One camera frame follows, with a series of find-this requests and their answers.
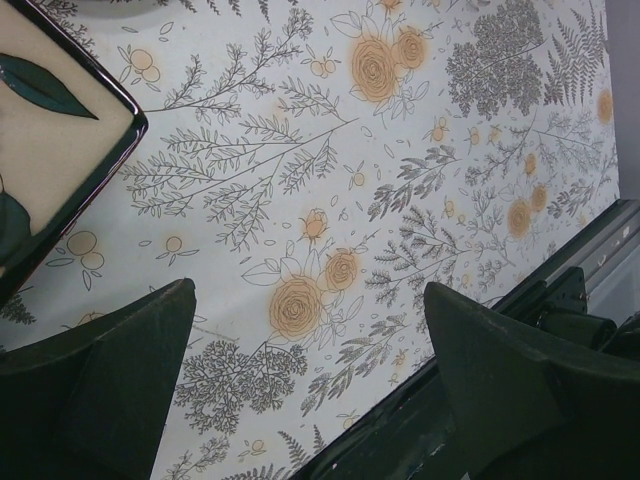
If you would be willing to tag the aluminium frame rail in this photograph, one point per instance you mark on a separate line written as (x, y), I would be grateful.
(597, 249)

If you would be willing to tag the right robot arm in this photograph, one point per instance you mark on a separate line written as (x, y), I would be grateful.
(596, 333)

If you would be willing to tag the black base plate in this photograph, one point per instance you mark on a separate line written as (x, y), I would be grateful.
(410, 433)

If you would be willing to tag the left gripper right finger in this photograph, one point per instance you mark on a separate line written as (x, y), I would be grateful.
(527, 404)

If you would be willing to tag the cream rectangular floral plate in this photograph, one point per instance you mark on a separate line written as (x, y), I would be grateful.
(67, 126)

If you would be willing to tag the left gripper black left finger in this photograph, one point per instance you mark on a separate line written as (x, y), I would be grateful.
(92, 402)

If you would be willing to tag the floral table mat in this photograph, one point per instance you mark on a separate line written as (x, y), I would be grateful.
(311, 166)

